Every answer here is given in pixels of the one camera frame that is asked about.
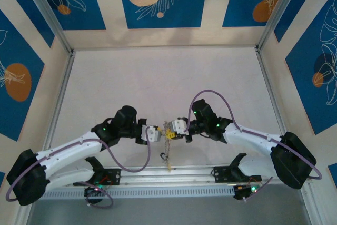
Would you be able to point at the black plastic key tag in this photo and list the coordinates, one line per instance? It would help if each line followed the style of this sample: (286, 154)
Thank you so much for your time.
(163, 156)

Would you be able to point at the yellow plastic key tag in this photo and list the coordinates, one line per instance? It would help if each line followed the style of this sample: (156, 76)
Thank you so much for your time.
(169, 167)

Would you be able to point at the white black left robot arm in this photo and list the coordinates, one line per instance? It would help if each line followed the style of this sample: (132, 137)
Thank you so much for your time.
(68, 148)

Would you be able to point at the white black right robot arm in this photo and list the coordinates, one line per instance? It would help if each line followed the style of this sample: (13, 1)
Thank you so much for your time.
(250, 138)

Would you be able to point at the black controller board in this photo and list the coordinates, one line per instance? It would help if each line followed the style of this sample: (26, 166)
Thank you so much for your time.
(246, 192)
(94, 189)

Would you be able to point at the aluminium front rail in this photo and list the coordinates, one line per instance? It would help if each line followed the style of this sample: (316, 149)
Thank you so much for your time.
(171, 175)

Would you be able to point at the aluminium side rail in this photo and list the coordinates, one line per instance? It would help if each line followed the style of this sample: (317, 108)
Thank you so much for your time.
(274, 103)
(61, 96)

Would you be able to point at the aluminium frame post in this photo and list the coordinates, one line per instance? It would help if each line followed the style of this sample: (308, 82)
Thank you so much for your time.
(279, 6)
(47, 11)

